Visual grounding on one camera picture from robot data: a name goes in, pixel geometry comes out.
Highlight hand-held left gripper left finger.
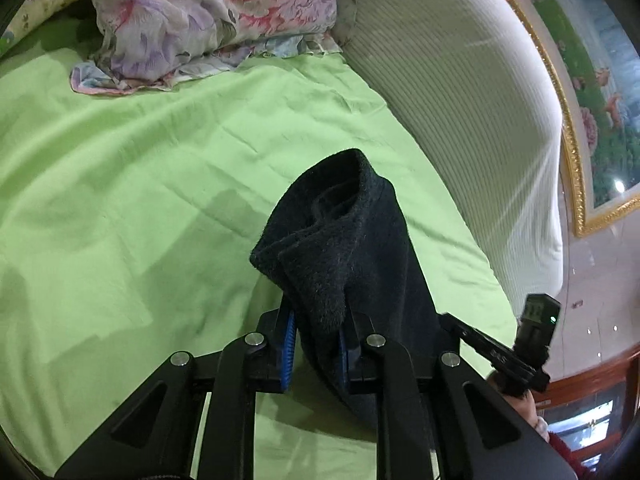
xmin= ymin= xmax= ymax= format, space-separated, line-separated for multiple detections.
xmin=54 ymin=308 xmax=301 ymax=480

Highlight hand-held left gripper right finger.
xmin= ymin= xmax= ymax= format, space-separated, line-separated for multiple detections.
xmin=338 ymin=310 xmax=576 ymax=480

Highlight black pants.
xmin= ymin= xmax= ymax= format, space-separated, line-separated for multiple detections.
xmin=248 ymin=148 xmax=453 ymax=442

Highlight person's right forearm red sleeve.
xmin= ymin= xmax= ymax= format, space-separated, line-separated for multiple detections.
xmin=542 ymin=427 xmax=601 ymax=478

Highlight person's right hand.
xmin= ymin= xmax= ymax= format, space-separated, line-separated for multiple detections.
xmin=487 ymin=371 xmax=548 ymax=443

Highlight red wooden cabinet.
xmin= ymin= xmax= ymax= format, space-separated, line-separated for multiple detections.
xmin=535 ymin=342 xmax=640 ymax=476

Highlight green bed sheet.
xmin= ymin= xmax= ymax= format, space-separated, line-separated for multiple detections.
xmin=0 ymin=9 xmax=521 ymax=477

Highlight white ribbed padded headboard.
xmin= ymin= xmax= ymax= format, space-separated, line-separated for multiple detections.
xmin=331 ymin=0 xmax=566 ymax=318

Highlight gold framed landscape painting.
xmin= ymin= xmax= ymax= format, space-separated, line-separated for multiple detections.
xmin=472 ymin=0 xmax=640 ymax=239

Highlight pale yellow floral pillow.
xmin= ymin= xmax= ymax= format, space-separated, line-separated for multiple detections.
xmin=0 ymin=0 xmax=93 ymax=56

